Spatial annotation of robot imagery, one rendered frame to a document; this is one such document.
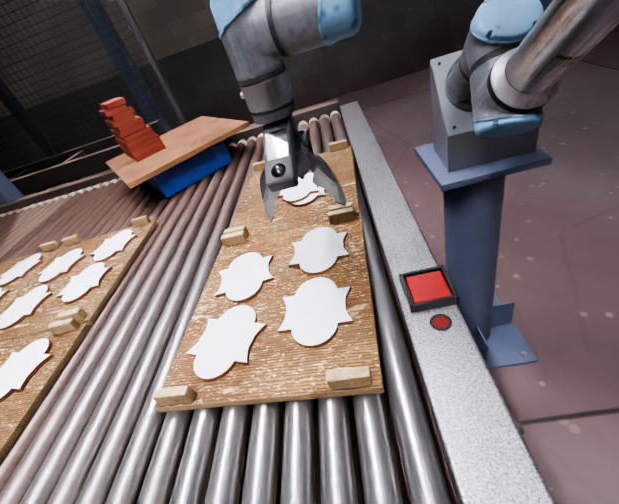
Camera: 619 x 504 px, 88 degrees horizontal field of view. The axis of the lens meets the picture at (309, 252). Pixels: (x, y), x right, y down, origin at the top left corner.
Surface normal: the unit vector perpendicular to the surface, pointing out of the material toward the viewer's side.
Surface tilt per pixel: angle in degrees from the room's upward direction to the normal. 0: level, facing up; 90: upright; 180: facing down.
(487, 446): 0
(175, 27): 90
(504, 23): 38
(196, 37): 90
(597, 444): 0
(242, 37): 87
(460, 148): 90
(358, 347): 0
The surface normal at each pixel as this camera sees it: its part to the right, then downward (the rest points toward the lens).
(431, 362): -0.28, -0.75
